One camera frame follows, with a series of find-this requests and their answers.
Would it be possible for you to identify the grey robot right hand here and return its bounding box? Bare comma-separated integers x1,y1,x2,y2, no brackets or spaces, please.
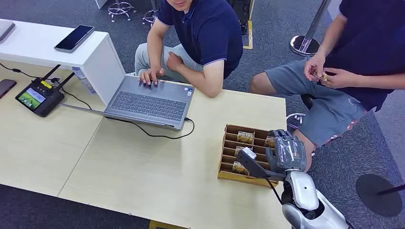
266,129,307,173

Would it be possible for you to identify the wooden card holder box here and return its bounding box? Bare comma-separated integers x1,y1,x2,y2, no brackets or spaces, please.
217,124,279,187

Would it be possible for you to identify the person's left hand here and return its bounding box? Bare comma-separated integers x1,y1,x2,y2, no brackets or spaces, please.
167,51,185,73
322,68,360,89

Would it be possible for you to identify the person's hand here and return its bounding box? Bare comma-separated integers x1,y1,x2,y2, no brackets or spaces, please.
322,68,360,89
138,66,166,86
167,51,185,73
303,52,327,82

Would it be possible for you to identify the person's right hand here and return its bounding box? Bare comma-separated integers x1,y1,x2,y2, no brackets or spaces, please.
303,52,327,82
138,66,166,86

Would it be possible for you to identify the person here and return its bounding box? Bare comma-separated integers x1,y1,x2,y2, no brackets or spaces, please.
134,0,244,98
248,0,405,173

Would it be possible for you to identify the black seat chrome stool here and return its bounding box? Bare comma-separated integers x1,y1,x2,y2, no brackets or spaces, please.
286,94,315,131

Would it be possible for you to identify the black round stanchion base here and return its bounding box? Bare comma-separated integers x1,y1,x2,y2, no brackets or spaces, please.
356,174,405,218

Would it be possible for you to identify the yellow floor tape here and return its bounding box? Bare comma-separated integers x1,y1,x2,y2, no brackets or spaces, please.
149,220,191,229
243,20,254,50

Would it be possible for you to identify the black cabinet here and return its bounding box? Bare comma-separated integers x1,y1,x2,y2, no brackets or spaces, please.
228,0,256,35

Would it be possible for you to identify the grey laptop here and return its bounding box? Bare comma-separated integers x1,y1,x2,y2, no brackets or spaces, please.
59,75,195,132

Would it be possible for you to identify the chrome stool base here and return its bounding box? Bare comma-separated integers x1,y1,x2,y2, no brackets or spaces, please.
141,9,159,27
107,0,137,23

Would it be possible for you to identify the clear plastic bottle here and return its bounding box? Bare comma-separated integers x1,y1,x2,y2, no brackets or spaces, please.
72,66,97,95

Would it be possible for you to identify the black smartphone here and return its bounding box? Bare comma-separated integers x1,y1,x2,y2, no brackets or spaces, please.
53,24,95,53

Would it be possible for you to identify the black controller with screen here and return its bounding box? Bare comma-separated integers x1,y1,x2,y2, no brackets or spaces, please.
15,64,75,118

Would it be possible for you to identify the white desk riser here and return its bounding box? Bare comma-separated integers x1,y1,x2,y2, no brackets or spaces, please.
0,19,127,106

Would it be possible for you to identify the dark smartphone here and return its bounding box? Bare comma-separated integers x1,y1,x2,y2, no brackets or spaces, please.
0,79,17,100

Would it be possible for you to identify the grey closed device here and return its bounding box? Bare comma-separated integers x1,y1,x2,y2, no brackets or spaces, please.
0,20,16,44

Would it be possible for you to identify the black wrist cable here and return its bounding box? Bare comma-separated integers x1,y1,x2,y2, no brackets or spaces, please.
265,177,283,205

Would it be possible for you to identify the chrome stanchion post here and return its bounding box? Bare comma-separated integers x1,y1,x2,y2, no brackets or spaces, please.
289,0,331,57

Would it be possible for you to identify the black laptop power cable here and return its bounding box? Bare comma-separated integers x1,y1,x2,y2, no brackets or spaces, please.
106,117,196,140

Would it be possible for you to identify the black thin cable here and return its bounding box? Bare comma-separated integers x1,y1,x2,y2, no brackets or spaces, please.
50,77,93,111
0,62,42,80

